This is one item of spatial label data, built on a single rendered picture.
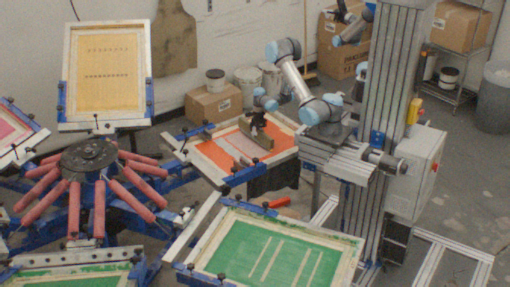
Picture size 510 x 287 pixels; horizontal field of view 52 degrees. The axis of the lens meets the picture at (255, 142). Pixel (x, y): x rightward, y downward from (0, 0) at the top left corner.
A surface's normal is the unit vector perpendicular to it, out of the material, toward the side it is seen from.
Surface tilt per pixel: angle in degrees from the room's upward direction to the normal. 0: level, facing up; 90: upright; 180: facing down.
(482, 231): 0
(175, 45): 89
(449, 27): 89
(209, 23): 90
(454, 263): 0
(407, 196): 90
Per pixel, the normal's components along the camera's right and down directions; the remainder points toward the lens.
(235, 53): 0.61, 0.45
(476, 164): 0.01, -0.83
